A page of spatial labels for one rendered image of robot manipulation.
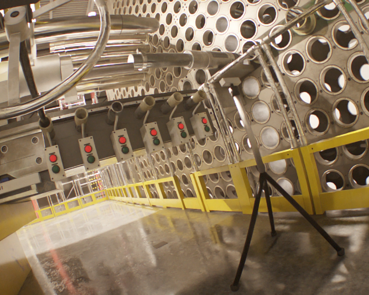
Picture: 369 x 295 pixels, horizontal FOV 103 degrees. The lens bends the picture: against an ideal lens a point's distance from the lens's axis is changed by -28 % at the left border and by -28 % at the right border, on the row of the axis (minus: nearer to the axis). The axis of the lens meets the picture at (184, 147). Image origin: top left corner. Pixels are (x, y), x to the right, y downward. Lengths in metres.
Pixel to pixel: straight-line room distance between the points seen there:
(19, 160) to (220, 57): 1.78
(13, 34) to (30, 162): 0.79
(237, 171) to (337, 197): 0.71
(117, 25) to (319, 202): 1.50
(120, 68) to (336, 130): 1.79
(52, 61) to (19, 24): 1.01
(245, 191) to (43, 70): 1.55
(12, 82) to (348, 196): 1.25
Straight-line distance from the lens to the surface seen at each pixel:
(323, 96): 1.91
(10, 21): 0.43
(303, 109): 1.99
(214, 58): 1.96
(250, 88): 2.44
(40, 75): 1.40
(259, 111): 2.40
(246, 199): 1.50
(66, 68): 1.38
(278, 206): 1.35
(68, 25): 1.23
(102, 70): 1.48
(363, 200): 1.13
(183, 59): 1.78
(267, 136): 2.38
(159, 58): 1.66
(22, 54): 0.51
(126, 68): 1.54
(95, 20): 1.26
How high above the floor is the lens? 0.53
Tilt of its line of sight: 3 degrees up
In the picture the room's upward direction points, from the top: 18 degrees counter-clockwise
